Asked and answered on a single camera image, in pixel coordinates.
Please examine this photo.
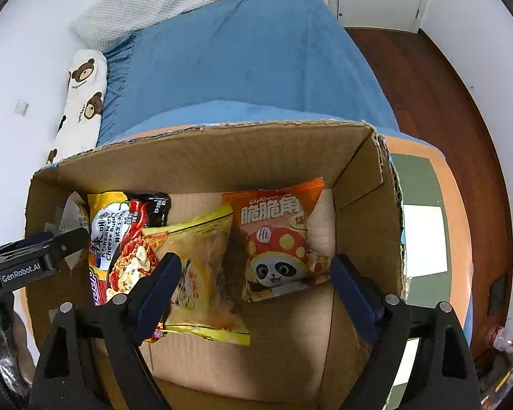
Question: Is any bear print pillow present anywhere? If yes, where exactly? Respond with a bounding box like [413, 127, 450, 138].
[47, 49, 108, 167]

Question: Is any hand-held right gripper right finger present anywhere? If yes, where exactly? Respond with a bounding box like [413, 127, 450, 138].
[329, 254, 482, 410]

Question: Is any brown cardboard box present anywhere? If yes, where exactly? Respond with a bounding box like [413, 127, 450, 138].
[23, 120, 411, 410]

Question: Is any orange panda snack packet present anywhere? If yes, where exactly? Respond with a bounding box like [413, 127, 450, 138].
[221, 177, 331, 304]

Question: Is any green checkered tablecloth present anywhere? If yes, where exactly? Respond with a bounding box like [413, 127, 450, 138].
[19, 120, 475, 410]

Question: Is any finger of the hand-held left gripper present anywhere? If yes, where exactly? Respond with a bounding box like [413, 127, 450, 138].
[34, 227, 90, 265]

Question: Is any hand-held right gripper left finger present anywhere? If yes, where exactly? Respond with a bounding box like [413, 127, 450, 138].
[28, 252, 184, 410]

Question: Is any yellow bread snack packet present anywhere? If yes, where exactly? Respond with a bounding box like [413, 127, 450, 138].
[142, 205, 251, 346]

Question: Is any grey white snack packet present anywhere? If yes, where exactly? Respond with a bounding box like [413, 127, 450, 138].
[45, 191, 90, 274]

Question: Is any yellow red noodle packet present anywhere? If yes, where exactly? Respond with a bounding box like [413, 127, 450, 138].
[87, 191, 172, 308]

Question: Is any blue bed sheet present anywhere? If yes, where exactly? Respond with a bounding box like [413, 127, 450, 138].
[96, 0, 400, 146]

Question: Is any clear plastic bottle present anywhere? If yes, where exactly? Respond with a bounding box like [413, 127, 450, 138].
[483, 325, 513, 353]

